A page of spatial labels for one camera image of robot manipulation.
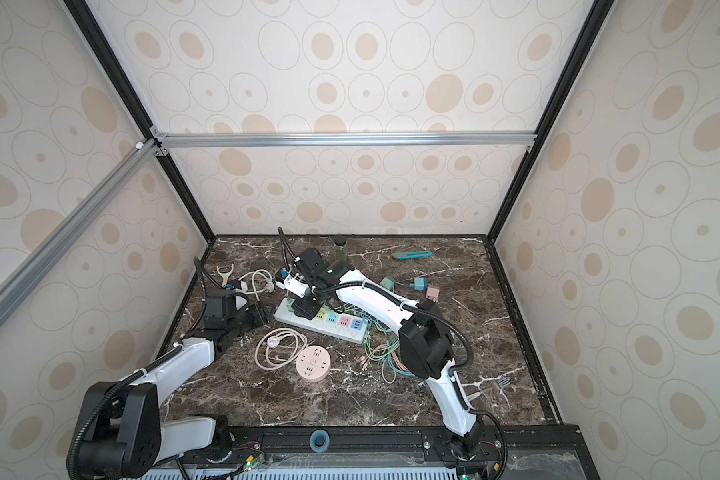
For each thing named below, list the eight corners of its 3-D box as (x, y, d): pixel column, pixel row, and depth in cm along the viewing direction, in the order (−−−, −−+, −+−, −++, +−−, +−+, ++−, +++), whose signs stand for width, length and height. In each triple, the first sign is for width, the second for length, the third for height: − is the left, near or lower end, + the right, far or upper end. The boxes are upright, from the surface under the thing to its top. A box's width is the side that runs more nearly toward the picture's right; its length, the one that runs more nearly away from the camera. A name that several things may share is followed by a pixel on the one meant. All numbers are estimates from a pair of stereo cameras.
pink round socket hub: (294, 381, 86) (293, 378, 84) (299, 349, 92) (298, 345, 90) (329, 381, 86) (328, 378, 84) (331, 349, 92) (330, 345, 90)
